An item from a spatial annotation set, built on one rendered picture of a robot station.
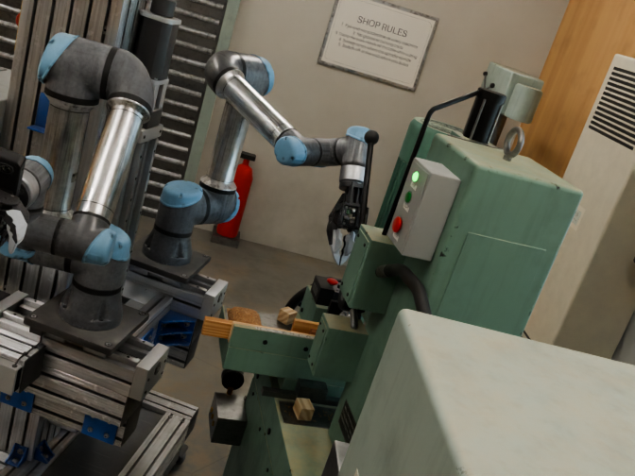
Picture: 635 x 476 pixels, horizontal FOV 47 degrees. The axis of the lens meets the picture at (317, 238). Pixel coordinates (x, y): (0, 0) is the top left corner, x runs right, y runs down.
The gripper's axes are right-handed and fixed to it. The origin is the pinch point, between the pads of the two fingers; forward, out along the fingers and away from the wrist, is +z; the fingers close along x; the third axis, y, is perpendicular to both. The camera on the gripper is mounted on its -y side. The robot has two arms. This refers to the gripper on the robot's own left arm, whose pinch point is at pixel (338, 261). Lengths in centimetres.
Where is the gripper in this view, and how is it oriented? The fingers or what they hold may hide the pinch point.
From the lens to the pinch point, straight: 191.2
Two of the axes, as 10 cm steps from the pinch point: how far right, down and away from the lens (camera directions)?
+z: -1.5, 9.7, -1.8
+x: 9.4, 2.0, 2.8
